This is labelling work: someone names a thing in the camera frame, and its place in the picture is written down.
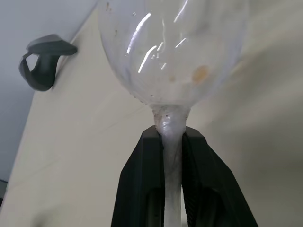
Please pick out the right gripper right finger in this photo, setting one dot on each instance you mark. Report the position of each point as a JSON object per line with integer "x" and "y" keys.
{"x": 208, "y": 189}

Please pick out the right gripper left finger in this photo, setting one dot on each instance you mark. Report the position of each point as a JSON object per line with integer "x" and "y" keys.
{"x": 139, "y": 189}

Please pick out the clear wine glass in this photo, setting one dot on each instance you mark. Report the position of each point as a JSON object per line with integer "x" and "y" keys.
{"x": 165, "y": 59}

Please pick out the grey curved plastic object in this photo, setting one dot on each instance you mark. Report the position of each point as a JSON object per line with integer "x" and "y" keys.
{"x": 45, "y": 63}

